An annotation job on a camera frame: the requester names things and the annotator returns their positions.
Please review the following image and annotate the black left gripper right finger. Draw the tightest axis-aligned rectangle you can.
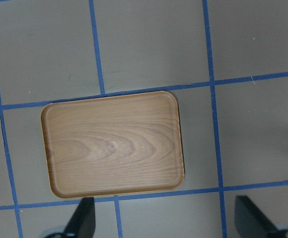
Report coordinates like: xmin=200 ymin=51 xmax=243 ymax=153
xmin=234 ymin=195 xmax=278 ymax=238

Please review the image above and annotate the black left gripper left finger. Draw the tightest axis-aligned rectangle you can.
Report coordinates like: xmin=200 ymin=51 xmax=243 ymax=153
xmin=63 ymin=197 xmax=96 ymax=238

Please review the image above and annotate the wooden tray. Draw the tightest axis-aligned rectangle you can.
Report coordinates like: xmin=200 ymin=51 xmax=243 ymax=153
xmin=40 ymin=91 xmax=185 ymax=198

